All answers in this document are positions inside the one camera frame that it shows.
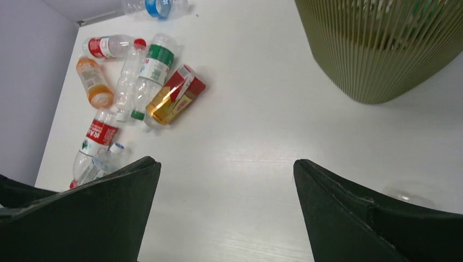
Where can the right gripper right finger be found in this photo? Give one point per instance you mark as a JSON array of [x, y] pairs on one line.
[[346, 221]]

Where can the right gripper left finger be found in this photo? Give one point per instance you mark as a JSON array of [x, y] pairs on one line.
[[103, 220]]

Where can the green mesh waste bin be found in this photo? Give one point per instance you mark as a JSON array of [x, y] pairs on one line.
[[375, 51]]

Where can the clear bottle red label left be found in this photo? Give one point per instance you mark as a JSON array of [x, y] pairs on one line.
[[98, 138]]

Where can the clear bottle red label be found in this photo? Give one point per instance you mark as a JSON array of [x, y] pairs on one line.
[[110, 46], [98, 138]]

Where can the orange drink bottle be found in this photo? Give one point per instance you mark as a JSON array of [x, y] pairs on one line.
[[99, 93]]

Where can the amber tea bottle red label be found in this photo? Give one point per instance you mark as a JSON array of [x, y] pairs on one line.
[[182, 88]]

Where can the clear bottle green label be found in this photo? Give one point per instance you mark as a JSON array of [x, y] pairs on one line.
[[154, 70]]

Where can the clear bottle red label top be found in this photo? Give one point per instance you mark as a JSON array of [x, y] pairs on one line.
[[110, 46]]

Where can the clear bottle blue label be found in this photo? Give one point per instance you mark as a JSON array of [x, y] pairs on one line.
[[157, 9]]

